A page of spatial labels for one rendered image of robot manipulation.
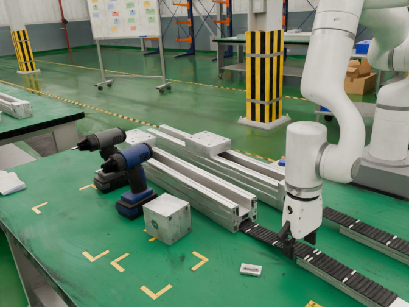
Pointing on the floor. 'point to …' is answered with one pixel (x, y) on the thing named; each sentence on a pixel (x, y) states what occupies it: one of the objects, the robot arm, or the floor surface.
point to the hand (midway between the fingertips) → (299, 245)
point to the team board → (126, 28)
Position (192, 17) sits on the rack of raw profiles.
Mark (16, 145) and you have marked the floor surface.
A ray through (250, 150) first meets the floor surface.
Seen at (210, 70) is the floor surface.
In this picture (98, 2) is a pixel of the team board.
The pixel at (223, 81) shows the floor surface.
